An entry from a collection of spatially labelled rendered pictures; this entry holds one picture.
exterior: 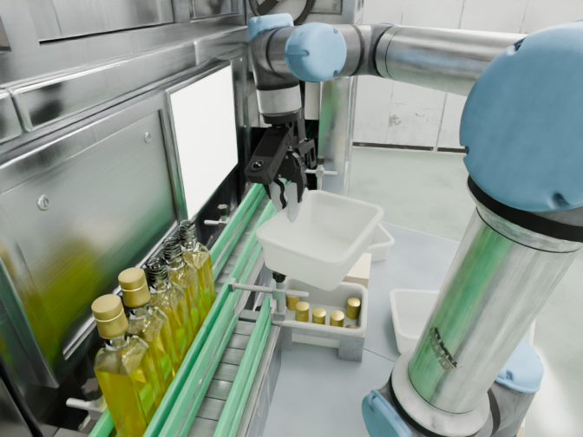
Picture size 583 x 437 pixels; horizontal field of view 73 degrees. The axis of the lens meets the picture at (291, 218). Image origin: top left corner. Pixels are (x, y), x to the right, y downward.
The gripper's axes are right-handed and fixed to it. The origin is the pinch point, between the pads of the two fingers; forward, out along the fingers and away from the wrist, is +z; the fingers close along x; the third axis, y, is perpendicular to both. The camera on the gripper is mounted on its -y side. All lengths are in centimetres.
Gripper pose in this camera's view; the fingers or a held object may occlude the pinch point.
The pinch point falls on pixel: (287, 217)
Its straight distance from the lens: 77.5
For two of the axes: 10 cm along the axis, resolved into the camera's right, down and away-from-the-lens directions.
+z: 1.1, 8.9, 4.4
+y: 4.9, -4.3, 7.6
